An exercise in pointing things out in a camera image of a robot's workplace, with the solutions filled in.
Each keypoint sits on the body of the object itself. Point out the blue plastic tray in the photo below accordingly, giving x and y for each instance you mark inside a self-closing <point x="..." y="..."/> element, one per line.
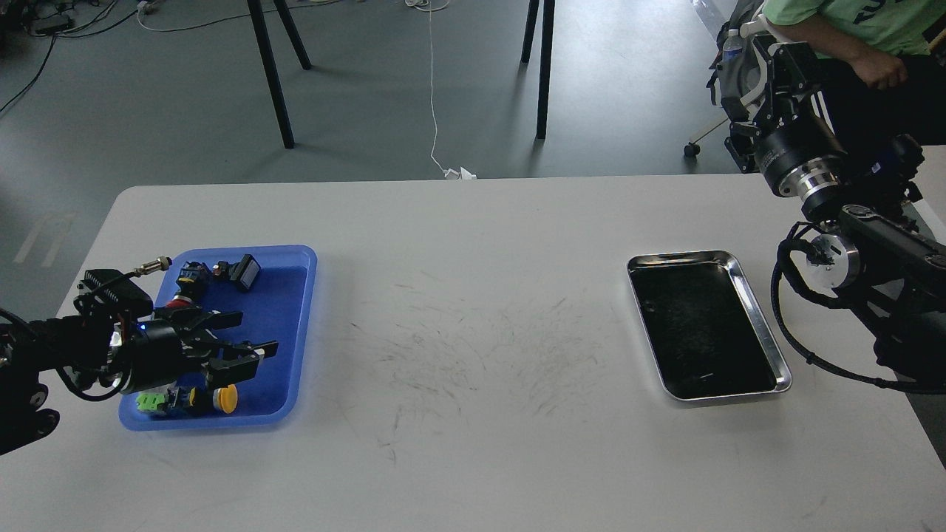
<point x="276" y="308"/>

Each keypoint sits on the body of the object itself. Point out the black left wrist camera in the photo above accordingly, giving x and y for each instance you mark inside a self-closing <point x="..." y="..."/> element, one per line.
<point x="109" y="292"/>

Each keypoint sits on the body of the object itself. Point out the person in green shirt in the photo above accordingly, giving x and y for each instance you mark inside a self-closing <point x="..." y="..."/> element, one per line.
<point x="881" y="79"/>

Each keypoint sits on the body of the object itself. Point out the black table leg left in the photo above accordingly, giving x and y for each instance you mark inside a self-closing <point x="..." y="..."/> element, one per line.
<point x="268" y="61"/>

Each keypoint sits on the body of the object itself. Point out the silver metal tray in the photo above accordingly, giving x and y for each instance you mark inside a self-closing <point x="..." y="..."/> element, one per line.
<point x="708" y="336"/>

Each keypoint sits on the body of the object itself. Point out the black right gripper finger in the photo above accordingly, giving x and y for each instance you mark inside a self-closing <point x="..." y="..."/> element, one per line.
<point x="789" y="75"/>
<point x="743" y="131"/>

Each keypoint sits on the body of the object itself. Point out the black rectangular push button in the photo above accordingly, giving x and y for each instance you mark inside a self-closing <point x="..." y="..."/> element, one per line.
<point x="242" y="274"/>

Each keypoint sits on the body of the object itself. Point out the green and grey switch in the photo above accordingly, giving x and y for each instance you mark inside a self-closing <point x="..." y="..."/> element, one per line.
<point x="157" y="404"/>

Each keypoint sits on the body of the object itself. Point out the black table leg right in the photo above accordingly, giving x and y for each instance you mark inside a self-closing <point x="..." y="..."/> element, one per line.
<point x="548" y="9"/>

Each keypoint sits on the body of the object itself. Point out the red green pilot light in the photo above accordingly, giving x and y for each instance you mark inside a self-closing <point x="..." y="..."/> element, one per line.
<point x="179" y="300"/>

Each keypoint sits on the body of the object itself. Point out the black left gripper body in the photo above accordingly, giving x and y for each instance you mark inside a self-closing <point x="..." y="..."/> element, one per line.
<point x="158" y="353"/>

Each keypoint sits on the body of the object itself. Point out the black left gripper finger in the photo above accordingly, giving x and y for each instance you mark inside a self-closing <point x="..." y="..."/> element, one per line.
<point x="226" y="363"/>
<point x="191" y="319"/>

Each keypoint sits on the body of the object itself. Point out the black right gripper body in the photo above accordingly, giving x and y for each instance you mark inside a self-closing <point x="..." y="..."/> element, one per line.
<point x="800" y="159"/>

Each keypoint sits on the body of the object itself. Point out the white side table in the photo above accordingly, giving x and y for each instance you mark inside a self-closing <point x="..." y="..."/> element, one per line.
<point x="929" y="212"/>

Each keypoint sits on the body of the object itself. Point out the black table leg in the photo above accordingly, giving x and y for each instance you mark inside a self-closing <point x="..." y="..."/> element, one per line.
<point x="268" y="61"/>
<point x="548" y="9"/>

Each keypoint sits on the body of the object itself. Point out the white office chair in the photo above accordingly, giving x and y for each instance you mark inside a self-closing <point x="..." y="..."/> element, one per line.
<point x="739" y="73"/>

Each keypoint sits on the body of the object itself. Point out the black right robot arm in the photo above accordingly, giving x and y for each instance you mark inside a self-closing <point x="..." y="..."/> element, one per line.
<point x="856" y="248"/>

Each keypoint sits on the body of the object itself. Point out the yellow mushroom push button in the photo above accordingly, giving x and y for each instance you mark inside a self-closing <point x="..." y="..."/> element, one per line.
<point x="196" y="400"/>

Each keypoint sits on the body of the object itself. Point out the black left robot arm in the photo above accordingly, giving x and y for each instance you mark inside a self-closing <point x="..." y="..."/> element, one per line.
<point x="78" y="350"/>

